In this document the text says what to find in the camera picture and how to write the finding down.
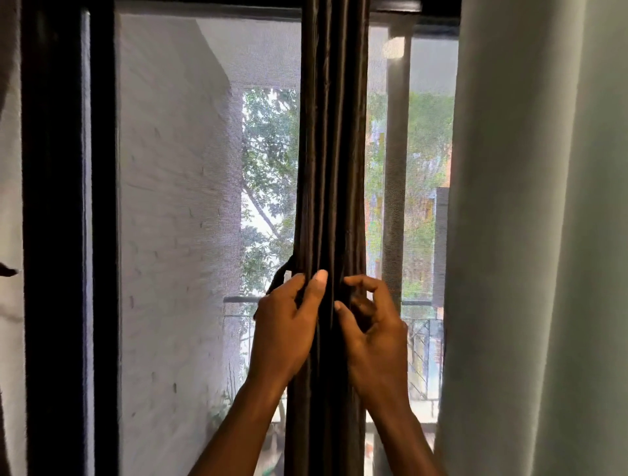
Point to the round outdoor lamp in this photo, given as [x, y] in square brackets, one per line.
[393, 47]

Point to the grey window mesh screen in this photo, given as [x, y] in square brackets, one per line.
[176, 235]

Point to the green tree outside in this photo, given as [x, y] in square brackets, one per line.
[270, 162]

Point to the dark brown gathered curtain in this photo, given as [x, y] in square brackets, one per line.
[331, 147]

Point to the white curtain narrow edge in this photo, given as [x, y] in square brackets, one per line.
[10, 318]

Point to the person's left hand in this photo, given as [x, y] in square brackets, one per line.
[282, 333]

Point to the metal balcony railing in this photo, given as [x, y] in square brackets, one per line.
[422, 338]

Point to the person's left forearm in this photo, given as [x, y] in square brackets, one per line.
[240, 431]

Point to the person's right thumb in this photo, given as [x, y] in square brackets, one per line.
[347, 319]

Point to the grey outdoor pillar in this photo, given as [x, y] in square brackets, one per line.
[396, 162]

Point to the person's right hand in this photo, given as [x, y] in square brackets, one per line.
[382, 353]

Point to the person's right middle finger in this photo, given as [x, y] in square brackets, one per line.
[364, 306]

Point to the person's left thumb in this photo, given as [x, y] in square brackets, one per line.
[314, 294]

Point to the person's right forearm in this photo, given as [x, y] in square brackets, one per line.
[402, 441]

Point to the white curtain wide panel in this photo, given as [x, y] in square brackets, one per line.
[530, 235]

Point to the black window frame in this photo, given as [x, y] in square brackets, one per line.
[54, 235]

